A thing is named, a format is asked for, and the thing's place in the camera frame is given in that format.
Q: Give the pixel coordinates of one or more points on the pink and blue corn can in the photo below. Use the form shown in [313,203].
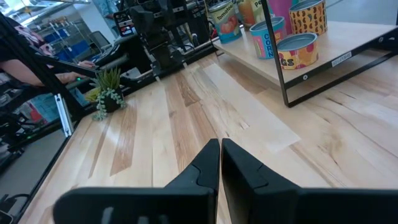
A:
[264,40]

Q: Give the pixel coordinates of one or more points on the magenta chicken soup can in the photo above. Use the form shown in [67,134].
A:
[280,12]

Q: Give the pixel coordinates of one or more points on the orange can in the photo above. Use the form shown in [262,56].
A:
[247,14]

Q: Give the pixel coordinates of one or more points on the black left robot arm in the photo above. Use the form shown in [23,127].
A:
[164,46]

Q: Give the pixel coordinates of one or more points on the wooden shelf black metal frame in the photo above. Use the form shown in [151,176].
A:
[342,40]

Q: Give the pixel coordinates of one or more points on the green peas can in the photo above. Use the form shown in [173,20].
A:
[259,7]

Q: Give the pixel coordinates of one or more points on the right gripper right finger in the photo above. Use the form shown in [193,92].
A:
[264,202]

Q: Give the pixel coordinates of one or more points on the person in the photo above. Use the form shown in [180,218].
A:
[105,7]
[15,71]

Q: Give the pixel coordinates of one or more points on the green succulent plant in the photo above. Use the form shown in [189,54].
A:
[107,90]

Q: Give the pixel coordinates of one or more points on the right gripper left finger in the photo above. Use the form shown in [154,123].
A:
[174,205]

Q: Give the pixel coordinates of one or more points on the blue storage bins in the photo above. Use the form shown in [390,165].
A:
[71,49]

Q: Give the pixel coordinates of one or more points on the small black screen device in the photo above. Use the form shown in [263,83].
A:
[124,25]

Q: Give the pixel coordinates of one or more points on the person's hand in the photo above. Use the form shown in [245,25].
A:
[71,77]
[86,64]

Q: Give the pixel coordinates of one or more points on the yellow eggs can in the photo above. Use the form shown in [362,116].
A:
[297,54]

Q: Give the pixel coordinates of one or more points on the teal tomatoes can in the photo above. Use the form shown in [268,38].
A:
[225,23]

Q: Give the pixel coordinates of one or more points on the grey office chair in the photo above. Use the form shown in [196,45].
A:
[99,39]

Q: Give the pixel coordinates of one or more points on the yellow bean-pattern can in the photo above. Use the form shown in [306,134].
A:
[308,18]

